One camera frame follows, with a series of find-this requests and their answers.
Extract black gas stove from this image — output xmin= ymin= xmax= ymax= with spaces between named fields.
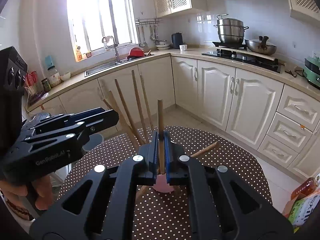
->
xmin=202 ymin=42 xmax=281 ymax=73

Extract stainless steel steamer pot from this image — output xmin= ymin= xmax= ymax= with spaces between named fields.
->
xmin=215 ymin=14 xmax=249 ymax=44

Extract steel kitchen sink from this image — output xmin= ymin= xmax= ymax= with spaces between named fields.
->
xmin=85 ymin=59 xmax=128 ymax=77

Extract wooden chopstick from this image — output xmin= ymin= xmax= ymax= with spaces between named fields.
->
xmin=191 ymin=141 xmax=219 ymax=158
xmin=114 ymin=79 xmax=145 ymax=145
xmin=131 ymin=70 xmax=149 ymax=143
xmin=139 ymin=74 xmax=154 ymax=130
xmin=157 ymin=100 xmax=165 ymax=174
xmin=105 ymin=90 xmax=139 ymax=152

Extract chrome faucet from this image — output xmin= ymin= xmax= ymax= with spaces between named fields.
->
xmin=101 ymin=36 xmax=120 ymax=63

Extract person's left hand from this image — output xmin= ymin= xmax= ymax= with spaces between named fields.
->
xmin=1 ymin=175 xmax=54 ymax=210

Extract wooden chopstick on table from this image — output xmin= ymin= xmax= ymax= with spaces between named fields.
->
xmin=191 ymin=141 xmax=219 ymax=158

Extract stacked white bowls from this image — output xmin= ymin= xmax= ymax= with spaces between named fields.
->
xmin=155 ymin=40 xmax=170 ymax=50

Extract white mug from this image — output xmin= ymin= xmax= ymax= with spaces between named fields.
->
xmin=180 ymin=44 xmax=188 ymax=52

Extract green electric cooker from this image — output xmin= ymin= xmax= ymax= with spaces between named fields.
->
xmin=303 ymin=56 xmax=320 ymax=88

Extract brown polka dot tablecloth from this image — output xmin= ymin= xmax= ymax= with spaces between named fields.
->
xmin=58 ymin=126 xmax=272 ymax=239

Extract dark blue kettle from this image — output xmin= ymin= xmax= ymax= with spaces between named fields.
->
xmin=171 ymin=33 xmax=184 ymax=49

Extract green printed carton box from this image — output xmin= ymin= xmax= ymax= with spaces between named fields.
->
xmin=282 ymin=177 xmax=320 ymax=233

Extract glass jar with lid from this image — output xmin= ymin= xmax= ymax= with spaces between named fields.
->
xmin=47 ymin=66 xmax=62 ymax=88

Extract steel wok with lid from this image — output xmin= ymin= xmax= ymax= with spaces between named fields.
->
xmin=245 ymin=36 xmax=277 ymax=55

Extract pink cylindrical utensil holder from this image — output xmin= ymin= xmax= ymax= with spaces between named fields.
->
xmin=152 ymin=174 xmax=174 ymax=193

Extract red pot in sink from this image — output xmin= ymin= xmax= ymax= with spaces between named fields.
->
xmin=127 ymin=47 xmax=145 ymax=60

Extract wooden chopstick in holder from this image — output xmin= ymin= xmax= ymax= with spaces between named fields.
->
xmin=105 ymin=90 xmax=139 ymax=152
xmin=131 ymin=70 xmax=149 ymax=143
xmin=139 ymin=74 xmax=154 ymax=130

